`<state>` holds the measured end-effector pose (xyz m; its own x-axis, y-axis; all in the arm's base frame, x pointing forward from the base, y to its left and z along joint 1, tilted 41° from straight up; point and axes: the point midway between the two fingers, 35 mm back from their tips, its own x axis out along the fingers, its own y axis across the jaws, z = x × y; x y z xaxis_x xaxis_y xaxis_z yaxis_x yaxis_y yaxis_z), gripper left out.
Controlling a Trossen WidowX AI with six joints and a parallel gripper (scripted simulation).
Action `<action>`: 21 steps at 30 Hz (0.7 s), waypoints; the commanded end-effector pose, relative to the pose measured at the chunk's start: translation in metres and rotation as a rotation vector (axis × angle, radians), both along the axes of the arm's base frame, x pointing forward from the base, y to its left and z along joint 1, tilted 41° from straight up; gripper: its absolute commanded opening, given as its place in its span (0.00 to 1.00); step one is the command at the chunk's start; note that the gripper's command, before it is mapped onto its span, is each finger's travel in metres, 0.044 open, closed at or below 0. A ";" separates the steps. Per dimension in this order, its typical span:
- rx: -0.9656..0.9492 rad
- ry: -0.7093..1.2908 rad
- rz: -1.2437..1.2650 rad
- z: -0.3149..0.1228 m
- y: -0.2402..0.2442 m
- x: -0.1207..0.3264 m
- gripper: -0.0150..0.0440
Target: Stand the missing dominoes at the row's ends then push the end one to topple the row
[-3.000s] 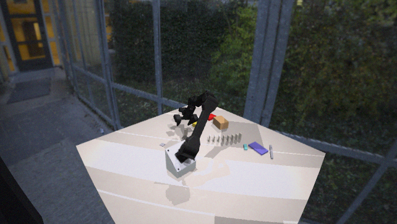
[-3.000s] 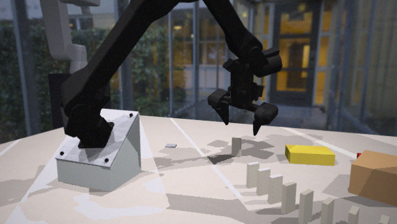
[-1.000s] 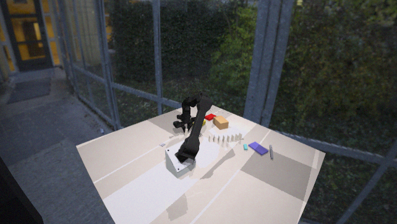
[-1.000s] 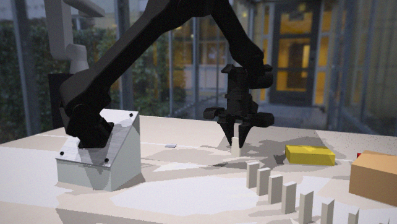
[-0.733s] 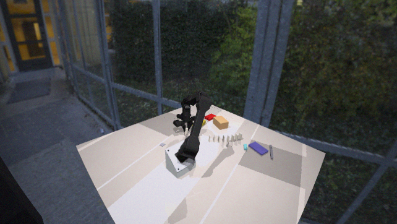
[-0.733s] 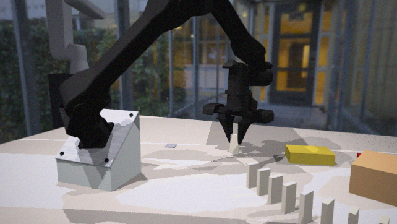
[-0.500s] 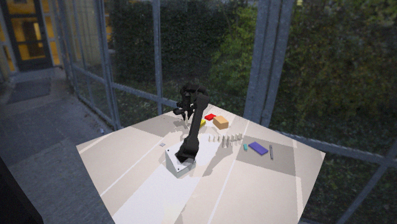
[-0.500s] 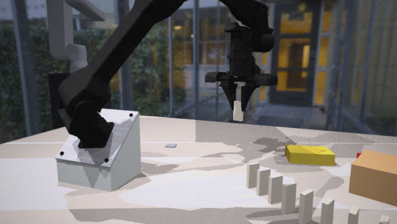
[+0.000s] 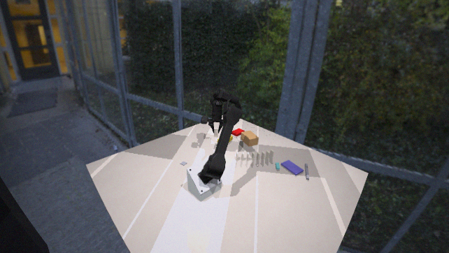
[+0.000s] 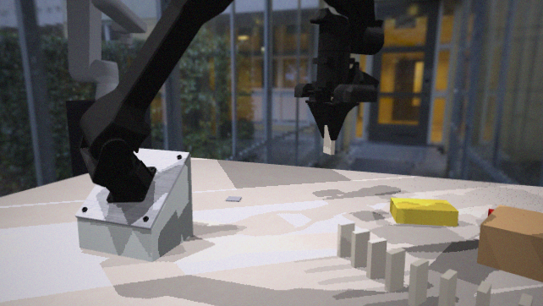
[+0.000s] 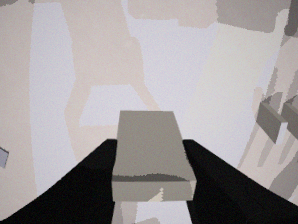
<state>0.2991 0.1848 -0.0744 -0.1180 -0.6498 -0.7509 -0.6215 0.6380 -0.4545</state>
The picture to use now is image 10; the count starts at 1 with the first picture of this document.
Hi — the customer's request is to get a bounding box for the tan rectangular block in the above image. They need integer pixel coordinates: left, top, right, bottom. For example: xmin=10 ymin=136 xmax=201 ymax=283
xmin=477 ymin=205 xmax=543 ymax=282

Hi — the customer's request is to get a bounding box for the yellow flat block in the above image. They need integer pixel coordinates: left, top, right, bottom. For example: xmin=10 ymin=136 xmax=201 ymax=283
xmin=390 ymin=198 xmax=458 ymax=227

